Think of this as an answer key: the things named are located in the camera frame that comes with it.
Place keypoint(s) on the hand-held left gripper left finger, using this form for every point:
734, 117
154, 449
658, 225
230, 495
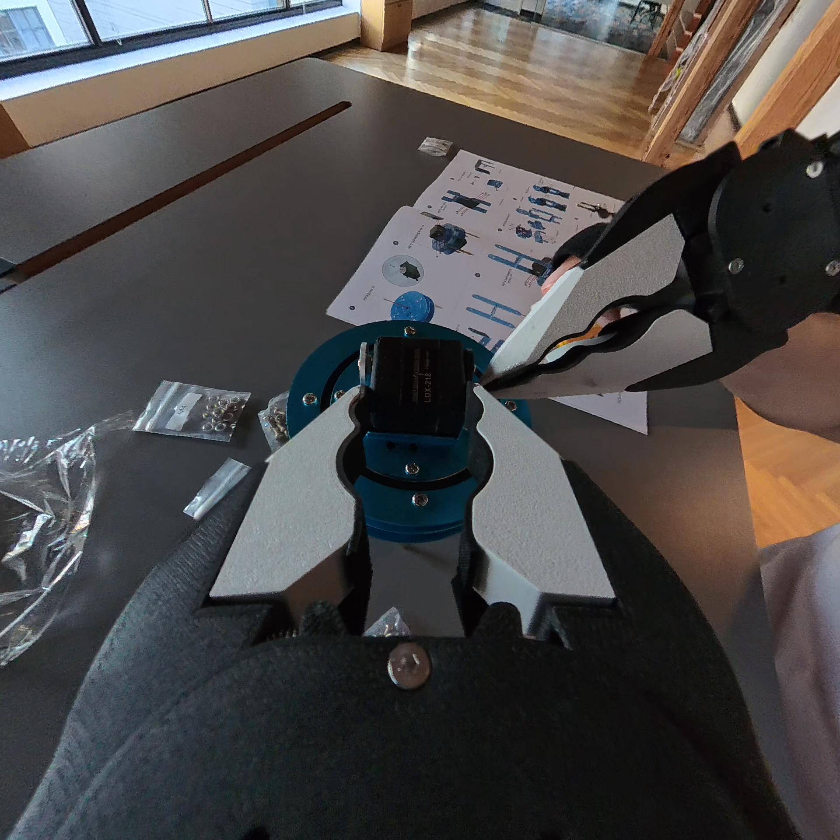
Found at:
289, 525

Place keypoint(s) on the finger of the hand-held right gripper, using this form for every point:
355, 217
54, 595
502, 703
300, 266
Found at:
630, 262
656, 354

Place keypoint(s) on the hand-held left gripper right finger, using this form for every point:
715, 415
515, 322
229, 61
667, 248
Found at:
538, 525

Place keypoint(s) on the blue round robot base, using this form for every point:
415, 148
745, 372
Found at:
394, 518

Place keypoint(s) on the black servo motor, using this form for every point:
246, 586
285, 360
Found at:
420, 387

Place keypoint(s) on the person's right forearm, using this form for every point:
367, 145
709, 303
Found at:
787, 387

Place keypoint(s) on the dark grey desk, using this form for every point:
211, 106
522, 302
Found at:
197, 262

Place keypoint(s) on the person's right hand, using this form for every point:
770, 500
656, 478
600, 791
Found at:
559, 275

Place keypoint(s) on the small white-labelled clear bag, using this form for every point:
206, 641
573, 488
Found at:
216, 489

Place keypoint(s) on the clear bag of brass screws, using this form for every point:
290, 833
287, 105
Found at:
275, 420

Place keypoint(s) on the clear bag of silver screws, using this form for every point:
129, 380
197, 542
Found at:
387, 625

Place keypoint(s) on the clear bag of nuts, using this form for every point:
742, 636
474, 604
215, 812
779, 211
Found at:
177, 410

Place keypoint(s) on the small clear parts bag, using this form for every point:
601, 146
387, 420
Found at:
434, 145

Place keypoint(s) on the printed instruction sheet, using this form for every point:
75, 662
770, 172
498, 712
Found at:
394, 249

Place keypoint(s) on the patterned rug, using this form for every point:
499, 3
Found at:
604, 23

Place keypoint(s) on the crumpled clear plastic wrap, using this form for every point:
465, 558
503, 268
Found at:
46, 512

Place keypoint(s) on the person's white shirt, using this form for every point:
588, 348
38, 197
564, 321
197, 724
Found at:
807, 656

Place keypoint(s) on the wooden pillar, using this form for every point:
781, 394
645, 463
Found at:
387, 23

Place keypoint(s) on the large window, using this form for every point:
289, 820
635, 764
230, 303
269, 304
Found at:
131, 13

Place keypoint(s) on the wooden post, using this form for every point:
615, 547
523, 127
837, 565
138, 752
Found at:
800, 72
709, 65

